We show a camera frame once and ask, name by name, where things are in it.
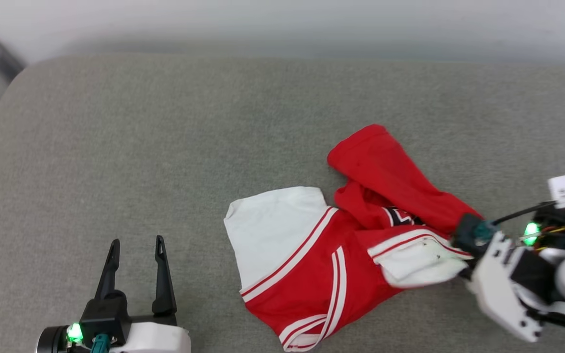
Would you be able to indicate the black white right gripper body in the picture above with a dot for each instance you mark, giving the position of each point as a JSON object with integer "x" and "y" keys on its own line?
{"x": 496, "y": 284}

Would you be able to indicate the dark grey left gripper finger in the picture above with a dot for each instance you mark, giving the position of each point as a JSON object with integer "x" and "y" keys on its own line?
{"x": 164, "y": 289}
{"x": 108, "y": 274}

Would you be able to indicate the red and white shirt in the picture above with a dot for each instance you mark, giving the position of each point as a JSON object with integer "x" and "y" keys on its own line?
{"x": 312, "y": 274}

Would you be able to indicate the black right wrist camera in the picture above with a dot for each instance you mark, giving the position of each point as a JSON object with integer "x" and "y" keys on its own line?
{"x": 559, "y": 223}

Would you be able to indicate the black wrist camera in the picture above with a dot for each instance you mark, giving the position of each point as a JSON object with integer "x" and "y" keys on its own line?
{"x": 52, "y": 340}
{"x": 559, "y": 223}

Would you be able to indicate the grey fabric sofa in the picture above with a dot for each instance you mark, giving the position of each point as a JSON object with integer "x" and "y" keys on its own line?
{"x": 165, "y": 147}

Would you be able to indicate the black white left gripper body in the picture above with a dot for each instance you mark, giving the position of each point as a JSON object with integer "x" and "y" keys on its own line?
{"x": 111, "y": 316}

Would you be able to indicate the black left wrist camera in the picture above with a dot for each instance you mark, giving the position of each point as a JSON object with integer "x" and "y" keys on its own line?
{"x": 52, "y": 340}

